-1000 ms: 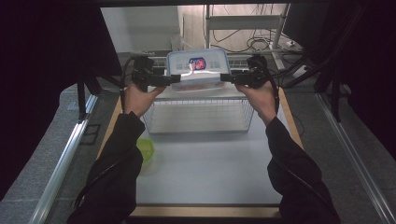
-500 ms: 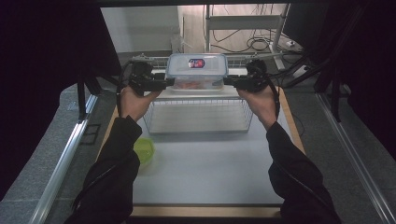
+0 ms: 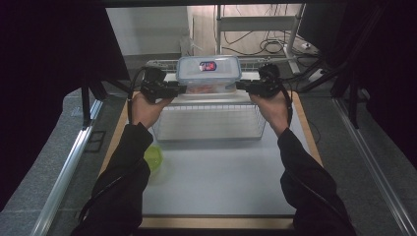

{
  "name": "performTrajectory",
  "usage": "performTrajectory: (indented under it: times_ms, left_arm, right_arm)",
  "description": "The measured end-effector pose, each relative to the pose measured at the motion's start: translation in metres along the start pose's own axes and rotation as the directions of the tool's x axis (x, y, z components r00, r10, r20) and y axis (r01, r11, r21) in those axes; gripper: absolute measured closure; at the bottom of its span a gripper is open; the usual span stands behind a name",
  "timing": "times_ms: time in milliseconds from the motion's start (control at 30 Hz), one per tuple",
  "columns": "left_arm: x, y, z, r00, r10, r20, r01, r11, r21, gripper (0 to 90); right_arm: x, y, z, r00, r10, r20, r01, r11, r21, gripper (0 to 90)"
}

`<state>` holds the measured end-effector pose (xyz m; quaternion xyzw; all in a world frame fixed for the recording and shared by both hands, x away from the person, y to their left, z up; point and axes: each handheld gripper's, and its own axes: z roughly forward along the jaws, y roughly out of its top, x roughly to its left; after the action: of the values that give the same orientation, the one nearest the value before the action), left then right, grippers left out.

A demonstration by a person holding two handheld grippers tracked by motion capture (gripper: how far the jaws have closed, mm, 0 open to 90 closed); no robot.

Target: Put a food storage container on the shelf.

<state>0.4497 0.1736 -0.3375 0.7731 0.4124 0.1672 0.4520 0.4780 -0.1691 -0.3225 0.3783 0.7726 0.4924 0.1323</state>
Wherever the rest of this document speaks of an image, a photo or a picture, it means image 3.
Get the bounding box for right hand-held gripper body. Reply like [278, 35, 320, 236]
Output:
[250, 63, 283, 98]

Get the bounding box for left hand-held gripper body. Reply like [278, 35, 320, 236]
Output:
[140, 66, 180, 103]

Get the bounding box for clear blue-rimmed plastic container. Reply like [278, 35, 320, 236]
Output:
[175, 54, 243, 96]

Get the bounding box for white wire shelf rack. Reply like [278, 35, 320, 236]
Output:
[144, 57, 289, 143]

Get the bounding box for yellow-green plastic bowl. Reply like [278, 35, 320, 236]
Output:
[143, 145, 164, 174]

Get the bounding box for person's left hand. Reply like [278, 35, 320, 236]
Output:
[130, 91, 175, 130]

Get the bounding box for person's right hand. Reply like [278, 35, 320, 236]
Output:
[249, 91, 291, 137]

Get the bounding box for white power strip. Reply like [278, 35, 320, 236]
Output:
[307, 67, 327, 84]

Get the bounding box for black metal stand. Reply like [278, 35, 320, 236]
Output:
[296, 6, 387, 130]
[80, 68, 134, 128]

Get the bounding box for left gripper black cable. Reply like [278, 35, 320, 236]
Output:
[78, 66, 148, 227]

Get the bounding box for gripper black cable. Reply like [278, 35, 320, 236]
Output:
[278, 78, 294, 128]
[78, 66, 148, 227]

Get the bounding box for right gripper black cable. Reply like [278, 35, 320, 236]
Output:
[278, 78, 294, 128]

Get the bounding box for black floor cables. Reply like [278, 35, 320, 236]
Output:
[221, 29, 287, 57]

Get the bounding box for white desk frame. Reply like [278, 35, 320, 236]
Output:
[214, 3, 308, 75]

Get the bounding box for aluminium floor rail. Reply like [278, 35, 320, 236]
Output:
[30, 98, 104, 236]
[331, 97, 417, 236]

